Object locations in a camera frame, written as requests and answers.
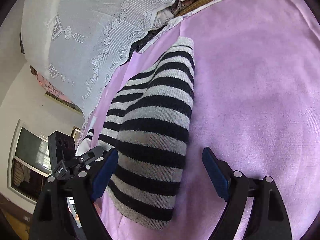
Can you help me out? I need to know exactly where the black grey striped sweater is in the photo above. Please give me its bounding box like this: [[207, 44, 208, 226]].
[[97, 37, 195, 230]]

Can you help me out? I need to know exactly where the white folded garment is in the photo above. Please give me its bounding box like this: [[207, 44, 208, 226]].
[[75, 129, 94, 156]]

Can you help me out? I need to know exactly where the pink purple bed sheet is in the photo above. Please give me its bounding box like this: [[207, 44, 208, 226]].
[[93, 0, 319, 239]]

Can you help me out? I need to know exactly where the white lace cover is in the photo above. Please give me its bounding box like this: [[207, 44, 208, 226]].
[[22, 0, 176, 118]]

